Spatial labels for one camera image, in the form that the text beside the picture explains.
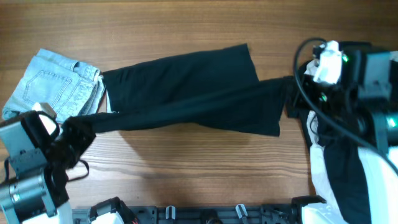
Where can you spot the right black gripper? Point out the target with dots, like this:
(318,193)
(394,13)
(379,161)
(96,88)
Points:
(296,101)

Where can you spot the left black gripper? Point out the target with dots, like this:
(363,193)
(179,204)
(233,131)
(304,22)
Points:
(72,126)

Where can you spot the black shorts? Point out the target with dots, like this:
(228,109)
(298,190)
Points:
(217,88)

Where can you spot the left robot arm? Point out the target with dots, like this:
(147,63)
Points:
(40,159)

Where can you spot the black and white clothes pile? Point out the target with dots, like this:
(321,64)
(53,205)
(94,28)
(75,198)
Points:
(342,161)

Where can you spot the folded light blue denim shorts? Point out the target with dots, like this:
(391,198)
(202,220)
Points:
(71,87)

